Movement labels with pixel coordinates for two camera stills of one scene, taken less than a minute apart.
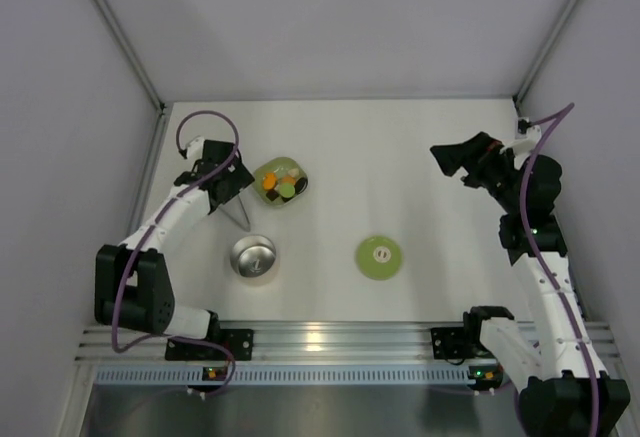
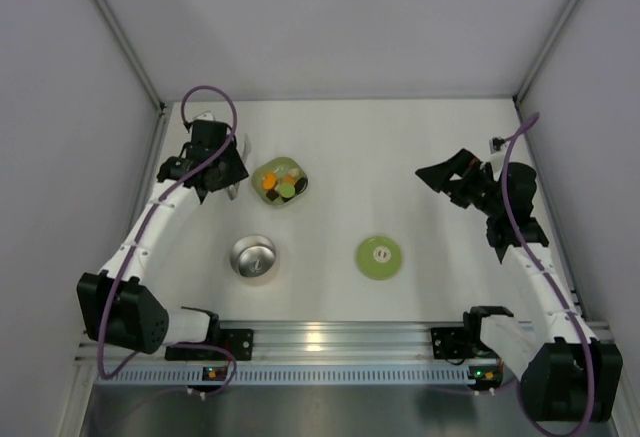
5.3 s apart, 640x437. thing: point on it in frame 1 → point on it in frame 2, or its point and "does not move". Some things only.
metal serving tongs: [235, 208] → [233, 190]
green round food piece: [287, 190] does not move
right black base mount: [450, 343] does not move
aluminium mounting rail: [311, 343] does not move
